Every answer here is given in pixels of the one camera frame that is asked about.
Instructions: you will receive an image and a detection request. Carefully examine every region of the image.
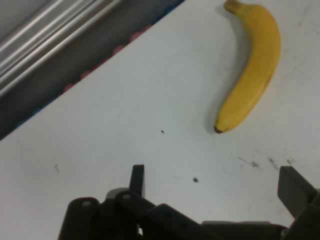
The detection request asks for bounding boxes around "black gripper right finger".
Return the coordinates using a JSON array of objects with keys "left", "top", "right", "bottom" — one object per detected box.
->
[{"left": 277, "top": 165, "right": 320, "bottom": 240}]

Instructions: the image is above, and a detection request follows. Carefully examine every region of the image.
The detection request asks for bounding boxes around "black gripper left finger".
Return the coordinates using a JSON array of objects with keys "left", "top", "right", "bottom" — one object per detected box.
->
[{"left": 57, "top": 164, "right": 208, "bottom": 240}]

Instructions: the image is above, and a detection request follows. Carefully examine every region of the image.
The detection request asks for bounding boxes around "yellow banana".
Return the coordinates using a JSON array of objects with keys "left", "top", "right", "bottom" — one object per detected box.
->
[{"left": 213, "top": 0, "right": 282, "bottom": 135}]

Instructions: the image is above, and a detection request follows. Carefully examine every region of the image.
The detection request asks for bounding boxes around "long aluminium frame rail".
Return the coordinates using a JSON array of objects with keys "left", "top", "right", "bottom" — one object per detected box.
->
[{"left": 0, "top": 0, "right": 131, "bottom": 98}]

